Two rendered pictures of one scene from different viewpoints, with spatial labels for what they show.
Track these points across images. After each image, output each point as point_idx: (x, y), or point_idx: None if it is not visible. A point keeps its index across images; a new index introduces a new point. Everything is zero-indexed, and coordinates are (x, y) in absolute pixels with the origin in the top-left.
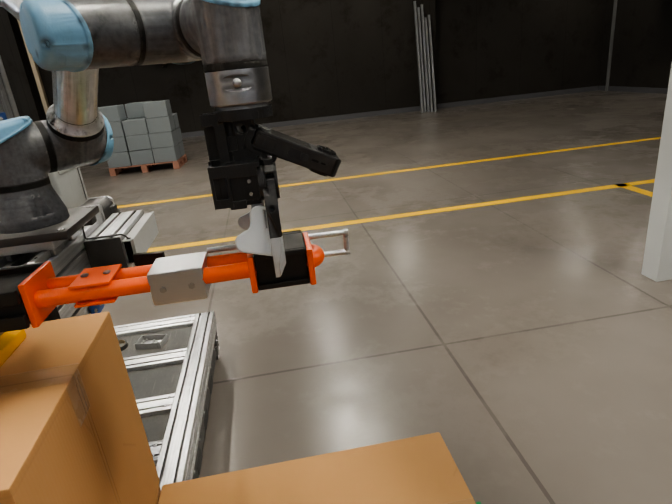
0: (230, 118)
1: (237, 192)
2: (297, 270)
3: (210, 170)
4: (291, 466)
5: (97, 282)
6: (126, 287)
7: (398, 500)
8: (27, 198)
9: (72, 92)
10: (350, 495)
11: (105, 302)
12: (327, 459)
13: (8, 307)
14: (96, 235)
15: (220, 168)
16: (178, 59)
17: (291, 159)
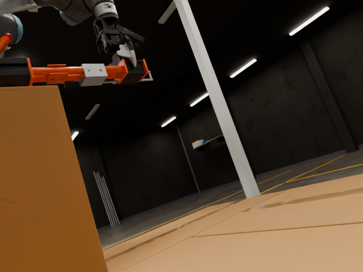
0: (108, 15)
1: (113, 39)
2: (140, 68)
3: (103, 29)
4: (143, 234)
5: (60, 64)
6: (73, 67)
7: (207, 212)
8: None
9: None
10: (183, 221)
11: (64, 73)
12: (161, 226)
13: (20, 66)
14: None
15: (107, 29)
16: (78, 13)
17: (128, 34)
